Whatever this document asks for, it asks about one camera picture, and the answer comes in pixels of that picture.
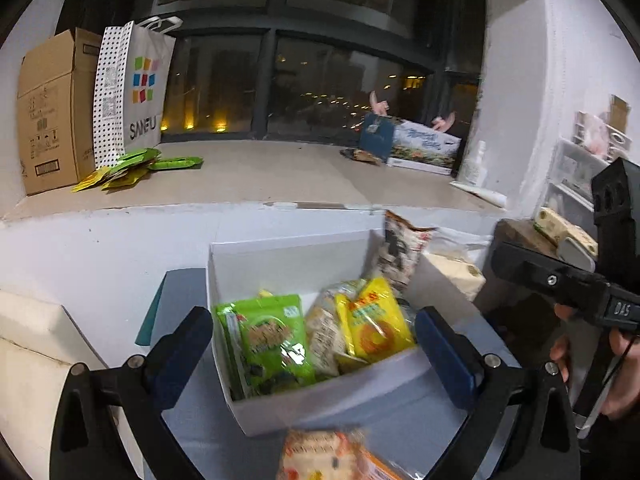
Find white tube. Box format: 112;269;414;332
449;181;507;207

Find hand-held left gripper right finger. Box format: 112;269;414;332
414;306;584;480

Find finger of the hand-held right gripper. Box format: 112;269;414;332
490;241;610;311

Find yellow tissue pack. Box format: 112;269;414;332
560;224;599;257
533;206;576;241

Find yellow snack packet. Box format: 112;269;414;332
335;277;418;361

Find person's right hand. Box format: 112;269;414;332
549;304;640;419

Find pile of green sachets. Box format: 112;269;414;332
71;147;204;194

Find white dotted shopping bag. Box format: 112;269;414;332
92;16;184;169

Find clear orange print snack packet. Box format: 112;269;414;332
277;427;403;480

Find green seaweed snack packet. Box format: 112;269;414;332
220;294;317;393

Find clear plastic drawer unit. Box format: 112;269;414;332
544;137;612;214

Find floral long snack packet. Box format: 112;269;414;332
374;210;437;295

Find dark flat packet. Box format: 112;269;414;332
340;147;381;166

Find dark framed window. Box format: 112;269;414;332
55;0;487;144

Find white box with oval window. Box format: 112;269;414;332
600;127;626;161

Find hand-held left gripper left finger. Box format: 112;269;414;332
50;305;215;480

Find beige snack packet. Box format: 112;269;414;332
305;282;368;378

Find landscape print tissue box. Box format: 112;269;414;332
360;112;462;175

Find white plastic bottle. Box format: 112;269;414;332
462;140;489;186

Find floral pink box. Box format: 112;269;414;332
572;111;609;149

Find brown cardboard box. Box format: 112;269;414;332
16;28;104;196

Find teal board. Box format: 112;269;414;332
135;270;167;346

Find beige tissue pack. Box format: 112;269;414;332
422;252;486;302

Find small open cardboard box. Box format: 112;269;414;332
607;94;630;129

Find white cardboard box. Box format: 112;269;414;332
206;229;442;437

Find white leather seat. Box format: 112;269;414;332
0;290;109;480

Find clear plastic bag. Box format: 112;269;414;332
434;227;494;261

